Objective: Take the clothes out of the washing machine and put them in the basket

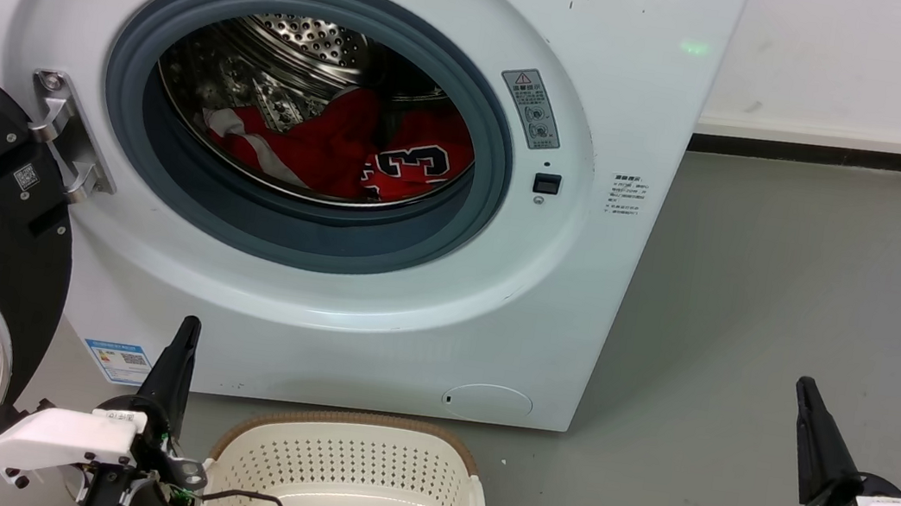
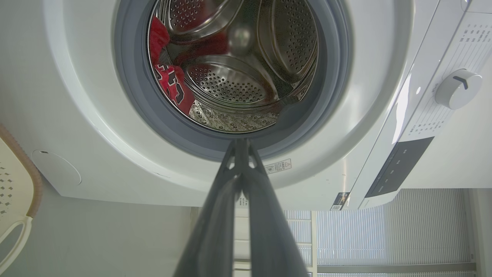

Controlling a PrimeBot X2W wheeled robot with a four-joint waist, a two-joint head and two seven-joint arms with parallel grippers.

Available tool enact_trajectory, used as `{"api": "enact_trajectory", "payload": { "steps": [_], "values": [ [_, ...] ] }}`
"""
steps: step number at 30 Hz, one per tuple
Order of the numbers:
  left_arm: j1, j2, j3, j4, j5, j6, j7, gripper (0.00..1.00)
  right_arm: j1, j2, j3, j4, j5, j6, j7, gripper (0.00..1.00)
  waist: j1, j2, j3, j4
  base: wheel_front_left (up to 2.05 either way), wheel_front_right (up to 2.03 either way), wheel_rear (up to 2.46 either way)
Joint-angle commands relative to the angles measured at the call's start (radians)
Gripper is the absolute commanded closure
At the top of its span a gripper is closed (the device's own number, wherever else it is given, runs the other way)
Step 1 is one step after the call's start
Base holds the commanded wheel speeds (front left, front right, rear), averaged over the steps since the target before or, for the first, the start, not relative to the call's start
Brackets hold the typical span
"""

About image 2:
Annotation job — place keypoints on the red basketball jersey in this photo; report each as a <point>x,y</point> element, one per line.
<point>173,84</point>

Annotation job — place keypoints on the round white filter cover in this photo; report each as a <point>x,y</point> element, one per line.
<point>55,168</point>

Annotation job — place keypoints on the white front-load washing machine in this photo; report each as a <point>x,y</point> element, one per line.
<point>346,115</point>

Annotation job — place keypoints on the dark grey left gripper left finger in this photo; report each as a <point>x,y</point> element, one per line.
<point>215,231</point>

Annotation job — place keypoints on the dark grey appliance control panel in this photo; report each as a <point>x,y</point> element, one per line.
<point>399,165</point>

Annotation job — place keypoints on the grey rubber door seal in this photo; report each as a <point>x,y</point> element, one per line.
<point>132,77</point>

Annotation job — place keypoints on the cream perforated laundry basket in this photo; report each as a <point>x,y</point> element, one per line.
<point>15,184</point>

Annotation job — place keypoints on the black QR code sticker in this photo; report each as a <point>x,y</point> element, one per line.
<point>339,201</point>

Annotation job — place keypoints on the white warning triangle sticker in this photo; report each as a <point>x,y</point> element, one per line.
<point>278,166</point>

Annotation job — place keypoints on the white round control knob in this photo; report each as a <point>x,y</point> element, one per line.
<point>457,89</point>

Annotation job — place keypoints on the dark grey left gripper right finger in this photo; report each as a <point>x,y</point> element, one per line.
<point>269,231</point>

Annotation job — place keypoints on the white metal rack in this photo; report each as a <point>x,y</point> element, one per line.
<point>303,234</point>

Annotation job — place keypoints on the stainless steel washing machine drum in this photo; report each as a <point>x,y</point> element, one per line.
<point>246,69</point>

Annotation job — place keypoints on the grey window blind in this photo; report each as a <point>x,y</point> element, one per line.
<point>353,238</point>

